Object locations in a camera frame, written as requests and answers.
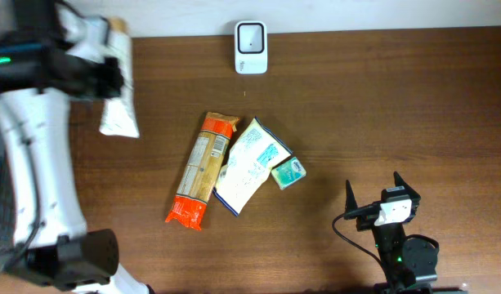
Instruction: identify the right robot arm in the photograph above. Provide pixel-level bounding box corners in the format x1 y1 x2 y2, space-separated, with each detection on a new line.
343 172 440 293

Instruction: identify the white barcode scanner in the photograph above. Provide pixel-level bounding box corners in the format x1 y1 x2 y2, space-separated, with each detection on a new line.
234 20 268 75

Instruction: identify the white tube with brown cap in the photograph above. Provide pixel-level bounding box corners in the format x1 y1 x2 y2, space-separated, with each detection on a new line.
100 18 140 138

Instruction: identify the teal tissue pack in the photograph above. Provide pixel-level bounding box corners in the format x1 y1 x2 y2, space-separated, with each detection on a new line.
271 157 306 189

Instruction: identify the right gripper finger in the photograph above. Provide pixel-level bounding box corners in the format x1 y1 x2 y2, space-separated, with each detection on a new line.
393 171 420 198
343 180 358 220

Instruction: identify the grey plastic mesh basket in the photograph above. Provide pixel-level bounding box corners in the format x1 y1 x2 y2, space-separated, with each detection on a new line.
0 157 16 253

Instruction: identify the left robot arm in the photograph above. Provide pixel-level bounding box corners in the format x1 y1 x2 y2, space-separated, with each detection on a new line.
0 1 150 293

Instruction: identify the cream snack bag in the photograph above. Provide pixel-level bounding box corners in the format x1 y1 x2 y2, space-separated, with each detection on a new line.
213 118 293 216

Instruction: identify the orange spaghetti package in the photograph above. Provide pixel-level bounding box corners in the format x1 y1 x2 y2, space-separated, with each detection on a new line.
165 112 240 231

